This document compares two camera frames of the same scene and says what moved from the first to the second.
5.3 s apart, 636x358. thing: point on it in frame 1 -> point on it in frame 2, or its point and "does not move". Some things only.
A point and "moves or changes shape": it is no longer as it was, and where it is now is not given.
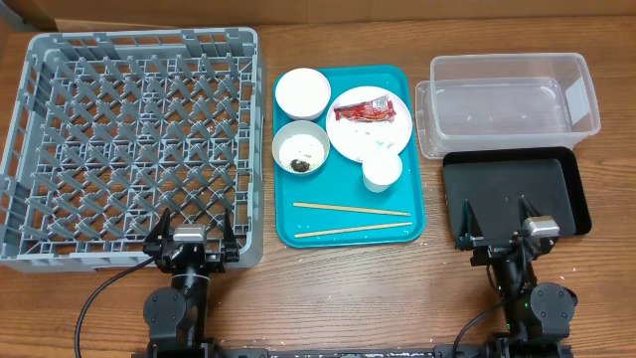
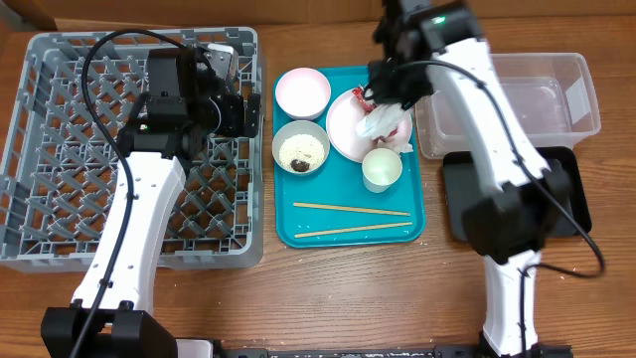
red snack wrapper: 380,109 moves or changes shape
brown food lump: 299,166 does not move
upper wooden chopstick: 352,209 does not move
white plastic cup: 381,171 does not move
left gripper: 218,262 -> 234,125
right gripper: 498,244 -> 393,89
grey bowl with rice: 300,147 does not move
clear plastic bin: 506,100 does not move
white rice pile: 304,147 does not move
